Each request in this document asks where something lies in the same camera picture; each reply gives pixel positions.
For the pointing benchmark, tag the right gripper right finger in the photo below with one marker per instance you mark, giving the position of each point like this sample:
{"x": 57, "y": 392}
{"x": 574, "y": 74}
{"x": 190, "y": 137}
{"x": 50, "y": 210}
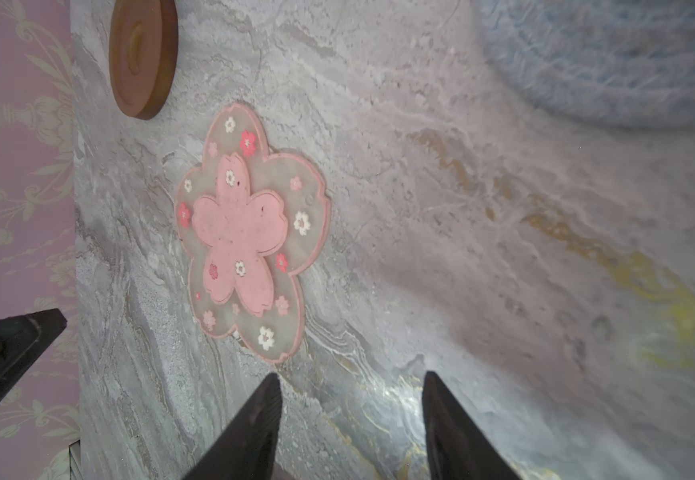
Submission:
{"x": 456, "y": 447}

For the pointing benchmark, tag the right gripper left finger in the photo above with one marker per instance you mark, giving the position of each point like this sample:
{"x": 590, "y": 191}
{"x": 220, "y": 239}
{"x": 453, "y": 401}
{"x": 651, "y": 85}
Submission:
{"x": 246, "y": 448}

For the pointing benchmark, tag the blue woven round coaster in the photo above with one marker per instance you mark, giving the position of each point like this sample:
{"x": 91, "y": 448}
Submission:
{"x": 627, "y": 64}

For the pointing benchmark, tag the brown wooden round coaster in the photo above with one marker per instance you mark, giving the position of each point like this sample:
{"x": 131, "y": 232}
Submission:
{"x": 143, "y": 49}

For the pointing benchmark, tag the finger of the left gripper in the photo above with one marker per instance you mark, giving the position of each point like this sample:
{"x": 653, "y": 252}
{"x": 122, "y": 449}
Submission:
{"x": 23, "y": 339}

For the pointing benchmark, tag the pink flower coaster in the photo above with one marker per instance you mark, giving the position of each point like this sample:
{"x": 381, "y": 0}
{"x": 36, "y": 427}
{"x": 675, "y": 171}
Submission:
{"x": 251, "y": 220}

